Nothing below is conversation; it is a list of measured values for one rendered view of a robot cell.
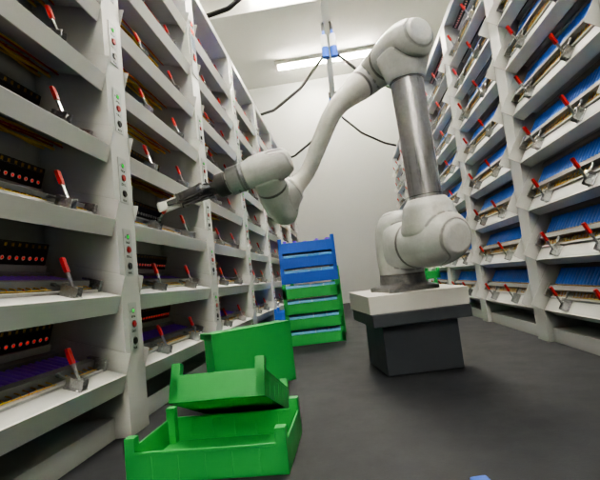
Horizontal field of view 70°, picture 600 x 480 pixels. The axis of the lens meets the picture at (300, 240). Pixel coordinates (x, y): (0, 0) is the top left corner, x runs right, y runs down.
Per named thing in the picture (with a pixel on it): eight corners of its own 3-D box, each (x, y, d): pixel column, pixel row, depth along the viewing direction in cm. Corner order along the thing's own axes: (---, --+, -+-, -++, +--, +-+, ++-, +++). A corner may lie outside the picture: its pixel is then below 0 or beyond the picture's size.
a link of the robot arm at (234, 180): (252, 192, 138) (235, 198, 138) (244, 167, 139) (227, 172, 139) (246, 186, 129) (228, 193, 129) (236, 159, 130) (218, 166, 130)
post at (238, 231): (259, 342, 251) (230, 59, 268) (255, 345, 242) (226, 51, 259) (226, 345, 253) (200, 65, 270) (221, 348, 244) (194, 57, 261)
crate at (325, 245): (330, 250, 245) (329, 237, 245) (334, 248, 225) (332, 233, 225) (279, 256, 243) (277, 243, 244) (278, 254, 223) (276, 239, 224)
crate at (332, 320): (339, 321, 241) (337, 307, 242) (344, 325, 221) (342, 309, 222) (287, 327, 240) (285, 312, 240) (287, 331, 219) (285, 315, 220)
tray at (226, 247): (245, 258, 247) (249, 235, 247) (211, 252, 187) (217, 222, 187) (211, 252, 249) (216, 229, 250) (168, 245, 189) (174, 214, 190)
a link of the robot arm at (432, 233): (439, 264, 143) (488, 261, 122) (398, 271, 137) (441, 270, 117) (403, 43, 147) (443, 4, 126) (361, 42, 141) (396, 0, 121)
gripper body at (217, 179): (228, 190, 130) (200, 201, 130) (235, 195, 138) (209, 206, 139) (220, 168, 130) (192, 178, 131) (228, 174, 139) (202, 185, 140)
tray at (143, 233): (204, 251, 177) (209, 230, 178) (130, 239, 117) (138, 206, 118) (159, 243, 180) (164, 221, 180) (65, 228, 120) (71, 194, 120)
